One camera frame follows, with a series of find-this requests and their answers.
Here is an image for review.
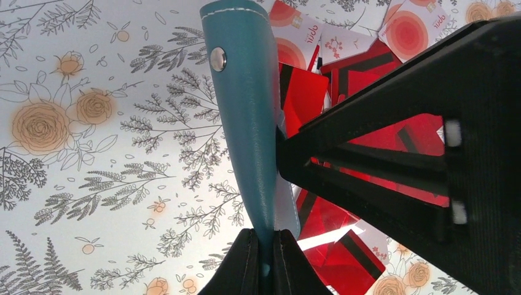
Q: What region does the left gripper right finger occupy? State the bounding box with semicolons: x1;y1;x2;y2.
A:
272;230;332;295

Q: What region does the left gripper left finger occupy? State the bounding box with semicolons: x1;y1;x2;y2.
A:
199;229;259;295

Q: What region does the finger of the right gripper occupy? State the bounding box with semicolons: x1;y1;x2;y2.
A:
277;14;520;294

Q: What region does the teal card holder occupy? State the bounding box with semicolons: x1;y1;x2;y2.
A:
200;1;300;265

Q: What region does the pile of red cards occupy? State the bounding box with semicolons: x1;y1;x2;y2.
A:
277;42;460;277

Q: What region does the white red-circle card right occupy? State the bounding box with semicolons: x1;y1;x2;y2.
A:
378;0;450;62

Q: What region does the white red-circle card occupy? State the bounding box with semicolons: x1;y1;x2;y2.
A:
378;0;450;62
269;1;323;71

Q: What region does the white red-circle card left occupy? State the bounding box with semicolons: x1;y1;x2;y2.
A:
269;1;323;71

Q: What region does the floral table mat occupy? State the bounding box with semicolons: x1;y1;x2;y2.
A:
1;1;520;294

